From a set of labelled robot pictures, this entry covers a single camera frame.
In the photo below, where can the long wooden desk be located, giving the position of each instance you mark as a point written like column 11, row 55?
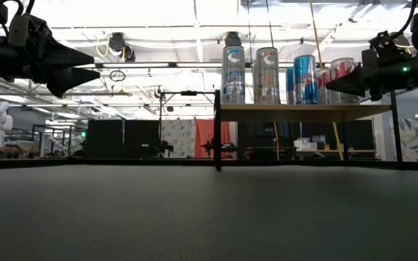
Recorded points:
column 354, row 151

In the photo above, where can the silver Diet Coke can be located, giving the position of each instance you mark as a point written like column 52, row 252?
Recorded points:
column 323, row 92
column 341, row 67

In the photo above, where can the wooden shelf with black legs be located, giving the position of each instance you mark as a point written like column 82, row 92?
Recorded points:
column 303, row 113

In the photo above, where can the blue silver Red Bull can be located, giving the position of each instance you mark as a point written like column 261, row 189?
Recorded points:
column 290, row 87
column 305, row 83

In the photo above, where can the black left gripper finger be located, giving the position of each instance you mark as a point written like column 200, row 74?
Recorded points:
column 67, row 79
column 67, row 56

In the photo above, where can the white patterned curtain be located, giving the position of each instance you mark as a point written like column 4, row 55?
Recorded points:
column 178, row 136

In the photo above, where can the black stand frame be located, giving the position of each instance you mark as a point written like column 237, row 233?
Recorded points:
column 189, row 93

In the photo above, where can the red curtain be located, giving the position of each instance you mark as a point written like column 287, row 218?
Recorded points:
column 209, row 132

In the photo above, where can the black background robot arm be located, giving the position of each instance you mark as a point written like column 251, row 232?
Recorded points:
column 220, row 146
column 156, row 148

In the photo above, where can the Celsius Arctic Vibe can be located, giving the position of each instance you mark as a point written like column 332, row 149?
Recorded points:
column 233, row 79

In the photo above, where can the white box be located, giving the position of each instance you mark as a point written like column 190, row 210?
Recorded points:
column 303, row 145

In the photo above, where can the grey camera on mount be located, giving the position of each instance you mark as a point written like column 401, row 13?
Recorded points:
column 31, row 163

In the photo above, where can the black partition panel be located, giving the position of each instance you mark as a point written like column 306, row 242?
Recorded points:
column 140, row 134

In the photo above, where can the dark can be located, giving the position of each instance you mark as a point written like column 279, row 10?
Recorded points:
column 267, row 79

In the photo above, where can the leaf patterned curtain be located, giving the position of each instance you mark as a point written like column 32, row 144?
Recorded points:
column 416, row 137

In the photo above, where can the ceiling light strip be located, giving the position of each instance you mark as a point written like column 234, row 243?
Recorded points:
column 140, row 65
column 287, row 64

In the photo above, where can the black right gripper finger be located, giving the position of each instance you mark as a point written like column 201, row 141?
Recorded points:
column 352, row 88
column 352, row 77

